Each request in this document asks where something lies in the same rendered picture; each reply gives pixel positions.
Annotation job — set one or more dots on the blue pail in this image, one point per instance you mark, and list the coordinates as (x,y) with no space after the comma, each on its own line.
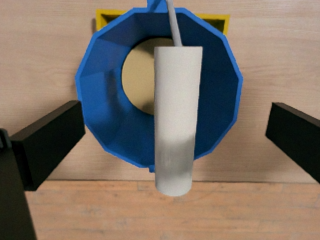
(159,97)

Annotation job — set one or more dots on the yellow shallow tray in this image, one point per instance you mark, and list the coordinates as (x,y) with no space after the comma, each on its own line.
(218,21)

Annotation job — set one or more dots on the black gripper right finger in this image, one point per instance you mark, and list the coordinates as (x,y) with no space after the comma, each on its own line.
(297,134)

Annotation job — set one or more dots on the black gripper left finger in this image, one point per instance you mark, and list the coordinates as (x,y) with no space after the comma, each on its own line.
(38,149)

